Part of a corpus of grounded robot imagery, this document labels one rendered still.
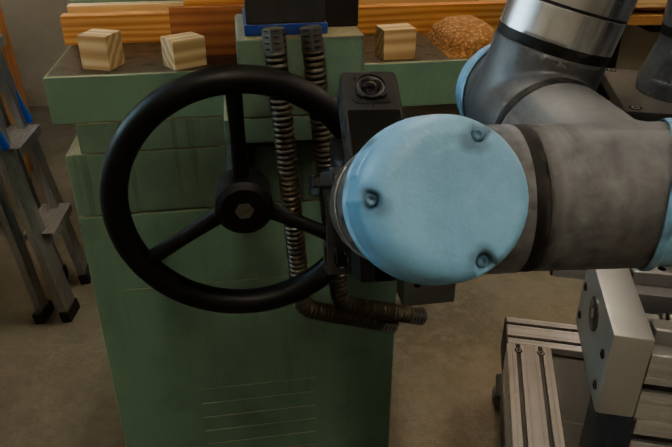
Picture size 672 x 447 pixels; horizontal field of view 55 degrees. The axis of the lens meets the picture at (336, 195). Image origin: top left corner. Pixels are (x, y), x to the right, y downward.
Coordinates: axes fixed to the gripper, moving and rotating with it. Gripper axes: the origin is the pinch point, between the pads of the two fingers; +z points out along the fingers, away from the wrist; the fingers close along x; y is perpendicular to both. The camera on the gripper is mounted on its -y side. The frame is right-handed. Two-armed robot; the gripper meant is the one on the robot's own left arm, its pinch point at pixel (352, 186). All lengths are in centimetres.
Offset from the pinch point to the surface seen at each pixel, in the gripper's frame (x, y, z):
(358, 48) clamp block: 2.0, -15.4, 8.0
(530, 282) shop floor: 67, 25, 128
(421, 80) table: 11.6, -14.3, 20.2
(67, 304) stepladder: -66, 26, 122
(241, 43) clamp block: -10.7, -15.7, 6.8
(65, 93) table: -32.4, -12.7, 17.7
